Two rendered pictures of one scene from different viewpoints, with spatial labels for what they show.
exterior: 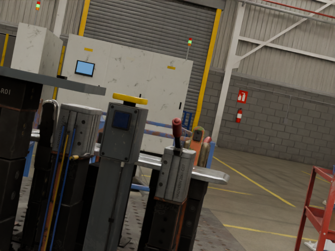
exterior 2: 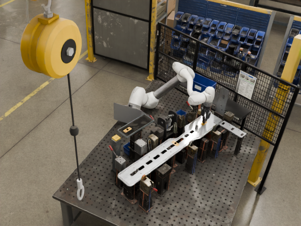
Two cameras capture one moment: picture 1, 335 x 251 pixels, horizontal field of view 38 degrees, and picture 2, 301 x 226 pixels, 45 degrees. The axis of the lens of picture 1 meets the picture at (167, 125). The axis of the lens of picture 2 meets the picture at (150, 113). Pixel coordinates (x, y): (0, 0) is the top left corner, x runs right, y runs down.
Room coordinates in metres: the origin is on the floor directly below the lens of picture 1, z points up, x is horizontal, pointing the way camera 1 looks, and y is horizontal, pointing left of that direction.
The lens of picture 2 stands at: (2.60, -1.90, 3.53)
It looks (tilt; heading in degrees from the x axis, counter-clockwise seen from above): 39 degrees down; 122
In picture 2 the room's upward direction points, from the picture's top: 4 degrees clockwise
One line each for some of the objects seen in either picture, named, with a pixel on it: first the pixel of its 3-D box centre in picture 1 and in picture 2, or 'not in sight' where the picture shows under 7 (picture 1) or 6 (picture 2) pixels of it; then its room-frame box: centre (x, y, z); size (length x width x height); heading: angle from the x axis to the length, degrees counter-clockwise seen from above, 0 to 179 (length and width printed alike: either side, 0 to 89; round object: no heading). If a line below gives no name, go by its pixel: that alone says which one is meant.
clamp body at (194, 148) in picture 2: not in sight; (191, 158); (1.59, 0.54, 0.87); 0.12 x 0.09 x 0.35; 170
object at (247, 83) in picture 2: not in sight; (246, 84); (1.68, 1.50, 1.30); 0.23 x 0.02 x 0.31; 170
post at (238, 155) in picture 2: not in sight; (238, 145); (1.89, 1.06, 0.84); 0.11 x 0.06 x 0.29; 170
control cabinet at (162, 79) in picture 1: (123, 87); not in sight; (9.48, 0.98, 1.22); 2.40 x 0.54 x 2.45; 100
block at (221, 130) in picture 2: not in sight; (219, 139); (1.68, 1.01, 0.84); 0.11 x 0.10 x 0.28; 170
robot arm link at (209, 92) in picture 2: not in sight; (208, 94); (1.48, 0.96, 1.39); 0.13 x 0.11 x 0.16; 65
